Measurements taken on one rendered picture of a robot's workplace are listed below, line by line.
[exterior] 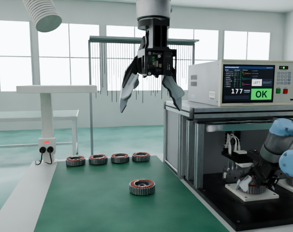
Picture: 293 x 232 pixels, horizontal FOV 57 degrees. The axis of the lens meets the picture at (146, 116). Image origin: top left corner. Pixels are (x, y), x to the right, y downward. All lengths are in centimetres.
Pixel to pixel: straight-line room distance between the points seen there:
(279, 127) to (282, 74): 46
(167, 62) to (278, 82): 87
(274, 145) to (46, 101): 119
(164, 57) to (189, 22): 750
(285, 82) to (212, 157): 49
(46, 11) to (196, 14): 673
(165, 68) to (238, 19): 821
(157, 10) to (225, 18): 798
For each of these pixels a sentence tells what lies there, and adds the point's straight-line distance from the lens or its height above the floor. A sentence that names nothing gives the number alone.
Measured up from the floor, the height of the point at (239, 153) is 92.
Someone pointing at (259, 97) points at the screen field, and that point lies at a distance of 131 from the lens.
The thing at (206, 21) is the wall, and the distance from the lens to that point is 827.
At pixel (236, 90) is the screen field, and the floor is 118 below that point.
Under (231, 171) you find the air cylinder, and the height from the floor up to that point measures 82.
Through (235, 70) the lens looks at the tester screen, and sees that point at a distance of 124.
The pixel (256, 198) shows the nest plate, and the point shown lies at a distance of 116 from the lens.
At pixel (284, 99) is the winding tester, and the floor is 114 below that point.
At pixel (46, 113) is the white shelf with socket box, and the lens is 164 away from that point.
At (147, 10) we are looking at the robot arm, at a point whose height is 137.
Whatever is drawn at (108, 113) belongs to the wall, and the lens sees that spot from 741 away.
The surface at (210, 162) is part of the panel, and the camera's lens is 139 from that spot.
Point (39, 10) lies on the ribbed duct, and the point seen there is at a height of 163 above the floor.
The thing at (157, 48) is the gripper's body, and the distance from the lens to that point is 56.
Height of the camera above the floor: 122
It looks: 7 degrees down
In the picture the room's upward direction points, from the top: straight up
